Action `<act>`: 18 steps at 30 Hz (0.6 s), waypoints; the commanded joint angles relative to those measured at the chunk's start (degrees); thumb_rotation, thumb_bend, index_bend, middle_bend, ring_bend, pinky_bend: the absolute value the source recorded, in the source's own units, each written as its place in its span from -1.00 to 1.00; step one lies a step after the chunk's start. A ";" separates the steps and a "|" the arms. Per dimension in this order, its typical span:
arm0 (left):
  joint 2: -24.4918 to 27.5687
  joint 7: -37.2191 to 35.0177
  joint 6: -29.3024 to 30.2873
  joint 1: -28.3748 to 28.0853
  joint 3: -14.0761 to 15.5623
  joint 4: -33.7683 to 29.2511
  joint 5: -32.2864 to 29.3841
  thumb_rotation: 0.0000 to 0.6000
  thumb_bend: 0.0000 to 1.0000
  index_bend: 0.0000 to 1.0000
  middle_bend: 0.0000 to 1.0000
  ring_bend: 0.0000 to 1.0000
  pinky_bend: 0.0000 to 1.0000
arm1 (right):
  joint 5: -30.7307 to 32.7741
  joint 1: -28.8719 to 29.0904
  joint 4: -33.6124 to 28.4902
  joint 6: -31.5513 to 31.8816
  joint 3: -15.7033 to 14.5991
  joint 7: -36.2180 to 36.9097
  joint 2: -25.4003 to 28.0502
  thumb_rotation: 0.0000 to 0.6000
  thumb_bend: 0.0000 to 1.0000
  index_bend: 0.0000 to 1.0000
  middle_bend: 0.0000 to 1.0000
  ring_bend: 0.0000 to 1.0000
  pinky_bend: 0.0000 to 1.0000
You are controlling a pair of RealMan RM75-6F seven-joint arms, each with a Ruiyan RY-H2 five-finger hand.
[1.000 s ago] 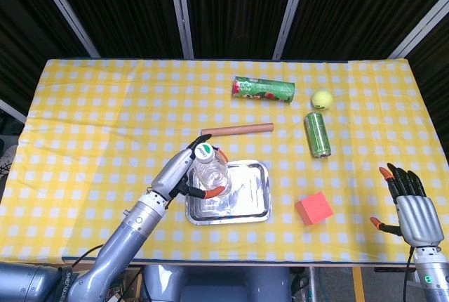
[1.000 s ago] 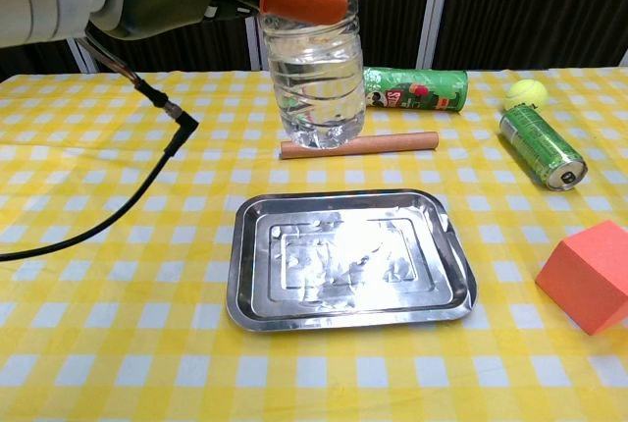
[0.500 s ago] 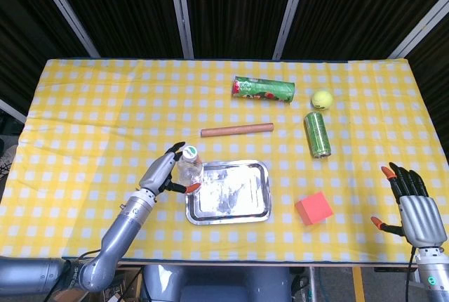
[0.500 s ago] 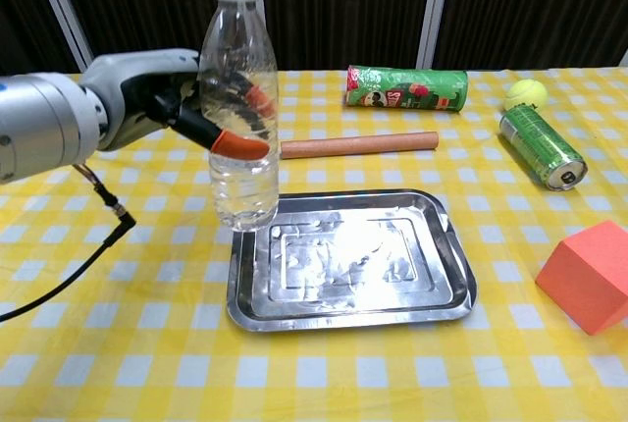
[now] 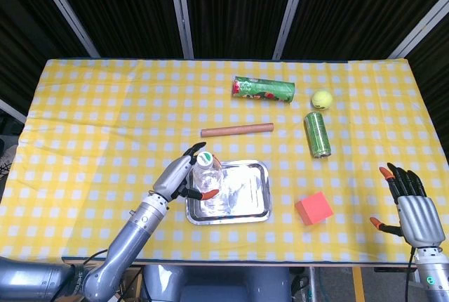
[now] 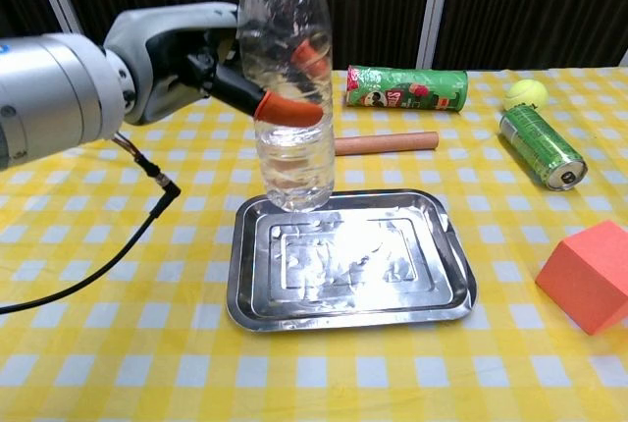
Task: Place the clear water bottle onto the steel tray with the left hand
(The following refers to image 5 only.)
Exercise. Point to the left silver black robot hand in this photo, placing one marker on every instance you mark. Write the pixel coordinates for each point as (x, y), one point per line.
(172, 179)

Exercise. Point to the white frame post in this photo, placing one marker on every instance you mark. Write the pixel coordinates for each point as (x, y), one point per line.
(12, 111)
(181, 10)
(66, 10)
(421, 34)
(291, 10)

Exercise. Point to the clear plastic bottle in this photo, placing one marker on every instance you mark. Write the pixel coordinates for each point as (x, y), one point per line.
(207, 179)

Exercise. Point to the green chips canister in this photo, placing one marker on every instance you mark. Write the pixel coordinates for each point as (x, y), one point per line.
(266, 90)

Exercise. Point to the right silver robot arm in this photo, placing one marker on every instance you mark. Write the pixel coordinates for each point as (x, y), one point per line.
(433, 277)

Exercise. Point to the rectangular metal tray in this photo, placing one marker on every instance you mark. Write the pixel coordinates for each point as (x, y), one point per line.
(245, 196)

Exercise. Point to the yellow white checkered tablecloth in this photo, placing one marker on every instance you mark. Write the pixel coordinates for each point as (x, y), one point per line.
(105, 105)

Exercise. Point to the green drink can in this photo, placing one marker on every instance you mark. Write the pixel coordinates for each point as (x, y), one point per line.
(317, 135)

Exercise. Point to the yellow tennis ball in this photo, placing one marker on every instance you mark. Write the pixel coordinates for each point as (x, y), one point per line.
(322, 99)

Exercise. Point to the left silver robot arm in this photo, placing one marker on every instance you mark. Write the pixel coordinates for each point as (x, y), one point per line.
(129, 235)

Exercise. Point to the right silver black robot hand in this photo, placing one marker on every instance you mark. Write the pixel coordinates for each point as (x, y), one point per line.
(419, 217)

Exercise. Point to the black pleated curtain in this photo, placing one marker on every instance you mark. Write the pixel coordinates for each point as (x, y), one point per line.
(231, 7)

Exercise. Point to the orange foam cube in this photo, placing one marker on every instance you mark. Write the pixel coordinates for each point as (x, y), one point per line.
(314, 209)

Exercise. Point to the brown wooden stick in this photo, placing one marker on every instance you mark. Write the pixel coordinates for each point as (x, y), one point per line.
(238, 130)

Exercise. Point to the grey robot torso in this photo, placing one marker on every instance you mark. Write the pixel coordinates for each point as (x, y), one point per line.
(217, 284)

